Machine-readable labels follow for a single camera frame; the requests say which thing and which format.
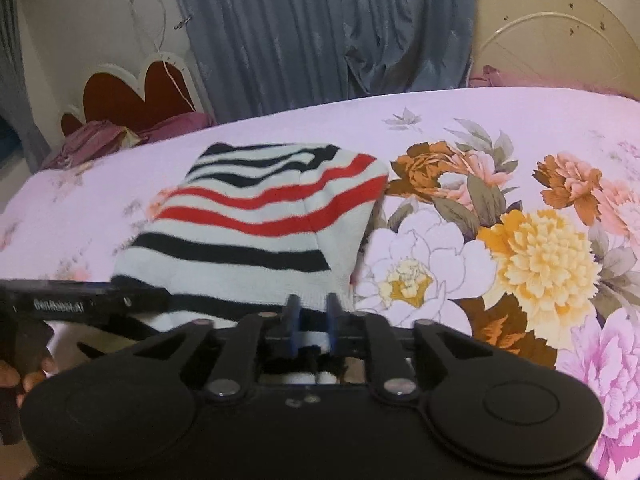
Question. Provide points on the purple crumpled cloth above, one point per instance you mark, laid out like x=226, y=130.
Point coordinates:
x=97, y=139

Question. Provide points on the pink floral bed sheet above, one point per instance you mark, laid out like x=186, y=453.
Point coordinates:
x=510, y=213

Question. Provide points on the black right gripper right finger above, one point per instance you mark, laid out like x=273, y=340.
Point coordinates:
x=369, y=337

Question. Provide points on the left hand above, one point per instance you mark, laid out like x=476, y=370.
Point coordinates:
x=11, y=379

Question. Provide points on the red black white striped sweater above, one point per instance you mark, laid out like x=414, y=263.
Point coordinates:
x=251, y=226

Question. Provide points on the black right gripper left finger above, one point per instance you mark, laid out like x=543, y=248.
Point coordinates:
x=256, y=339

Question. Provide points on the blue grey curtain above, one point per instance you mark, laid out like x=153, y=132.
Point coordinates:
x=259, y=57

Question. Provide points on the pink cloth by wardrobe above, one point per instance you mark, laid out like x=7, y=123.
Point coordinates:
x=494, y=78

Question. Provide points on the red white heart headboard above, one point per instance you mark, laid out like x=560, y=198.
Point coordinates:
x=163, y=88

